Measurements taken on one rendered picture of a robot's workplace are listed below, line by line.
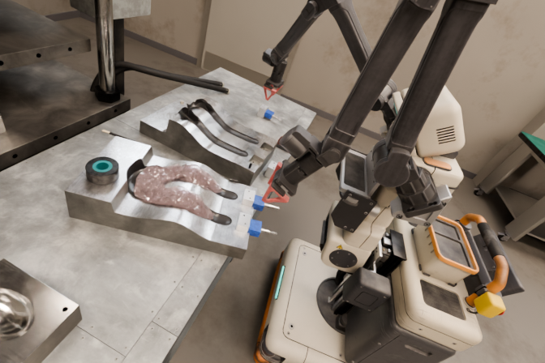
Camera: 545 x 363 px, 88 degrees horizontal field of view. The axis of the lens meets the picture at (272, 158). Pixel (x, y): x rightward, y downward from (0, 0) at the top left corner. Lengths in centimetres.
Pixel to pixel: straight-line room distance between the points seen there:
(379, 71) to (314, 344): 119
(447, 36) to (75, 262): 95
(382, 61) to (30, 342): 84
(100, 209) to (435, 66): 86
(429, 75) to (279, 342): 118
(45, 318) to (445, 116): 98
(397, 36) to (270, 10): 290
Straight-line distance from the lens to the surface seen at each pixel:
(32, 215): 101
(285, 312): 148
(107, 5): 131
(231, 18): 359
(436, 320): 116
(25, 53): 126
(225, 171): 110
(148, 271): 87
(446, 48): 63
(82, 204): 92
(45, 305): 78
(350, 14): 104
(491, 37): 368
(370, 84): 63
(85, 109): 142
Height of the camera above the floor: 156
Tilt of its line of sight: 36 degrees down
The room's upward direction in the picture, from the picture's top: 22 degrees clockwise
